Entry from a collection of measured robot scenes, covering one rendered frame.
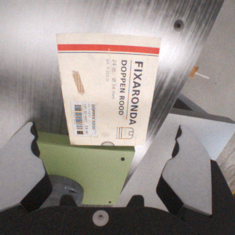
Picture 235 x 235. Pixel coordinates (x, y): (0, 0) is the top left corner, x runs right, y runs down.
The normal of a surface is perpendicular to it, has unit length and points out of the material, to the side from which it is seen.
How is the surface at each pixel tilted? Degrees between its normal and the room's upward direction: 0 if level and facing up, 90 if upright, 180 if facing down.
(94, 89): 0
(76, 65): 0
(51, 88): 0
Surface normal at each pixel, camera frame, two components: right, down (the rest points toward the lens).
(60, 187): 0.49, -0.55
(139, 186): 0.04, 0.48
